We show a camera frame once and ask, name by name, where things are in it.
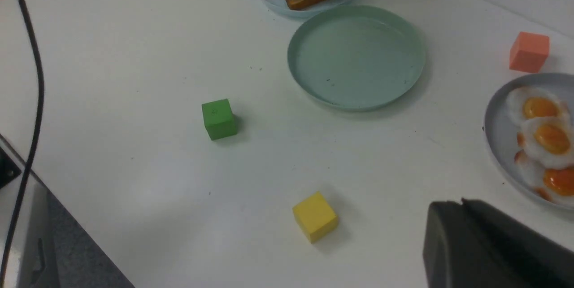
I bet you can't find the green cube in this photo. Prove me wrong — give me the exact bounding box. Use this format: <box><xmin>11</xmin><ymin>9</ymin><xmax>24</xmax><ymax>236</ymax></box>
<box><xmin>201</xmin><ymin>99</ymin><xmax>238</xmax><ymax>141</ymax></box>

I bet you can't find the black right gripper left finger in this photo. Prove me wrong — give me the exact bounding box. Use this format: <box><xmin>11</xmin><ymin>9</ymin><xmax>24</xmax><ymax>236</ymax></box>
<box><xmin>423</xmin><ymin>201</ymin><xmax>538</xmax><ymax>288</ymax></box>

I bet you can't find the black cable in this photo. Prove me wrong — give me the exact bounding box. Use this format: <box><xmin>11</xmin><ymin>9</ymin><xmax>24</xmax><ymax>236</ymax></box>
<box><xmin>0</xmin><ymin>0</ymin><xmax>335</xmax><ymax>288</ymax></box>

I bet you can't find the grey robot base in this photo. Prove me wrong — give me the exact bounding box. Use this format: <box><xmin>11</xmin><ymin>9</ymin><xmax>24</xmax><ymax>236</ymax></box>
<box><xmin>4</xmin><ymin>175</ymin><xmax>132</xmax><ymax>288</ymax></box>

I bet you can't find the orange cube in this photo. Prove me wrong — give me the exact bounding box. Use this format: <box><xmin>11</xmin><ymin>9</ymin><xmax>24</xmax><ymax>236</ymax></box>
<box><xmin>509</xmin><ymin>32</ymin><xmax>551</xmax><ymax>74</ymax></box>

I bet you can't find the fried egg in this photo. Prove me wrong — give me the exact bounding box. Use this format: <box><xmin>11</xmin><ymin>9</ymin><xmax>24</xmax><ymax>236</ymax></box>
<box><xmin>514</xmin><ymin>150</ymin><xmax>574</xmax><ymax>208</ymax></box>
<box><xmin>506</xmin><ymin>87</ymin><xmax>571</xmax><ymax>126</ymax></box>
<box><xmin>519</xmin><ymin>117</ymin><xmax>574</xmax><ymax>170</ymax></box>

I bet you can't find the grey plate with eggs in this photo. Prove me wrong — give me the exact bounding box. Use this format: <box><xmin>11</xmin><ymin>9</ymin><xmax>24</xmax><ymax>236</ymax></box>
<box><xmin>483</xmin><ymin>73</ymin><xmax>574</xmax><ymax>212</ymax></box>

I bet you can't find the yellow cube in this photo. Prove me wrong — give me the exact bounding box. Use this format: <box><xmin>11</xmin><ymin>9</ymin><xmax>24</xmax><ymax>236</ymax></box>
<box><xmin>292</xmin><ymin>191</ymin><xmax>339</xmax><ymax>244</ymax></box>

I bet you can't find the green centre plate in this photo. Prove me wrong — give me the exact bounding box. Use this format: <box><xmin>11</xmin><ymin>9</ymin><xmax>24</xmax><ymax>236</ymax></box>
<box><xmin>287</xmin><ymin>5</ymin><xmax>427</xmax><ymax>112</ymax></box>

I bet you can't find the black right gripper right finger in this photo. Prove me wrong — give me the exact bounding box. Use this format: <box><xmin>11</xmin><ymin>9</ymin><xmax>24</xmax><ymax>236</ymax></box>
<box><xmin>462</xmin><ymin>199</ymin><xmax>573</xmax><ymax>288</ymax></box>

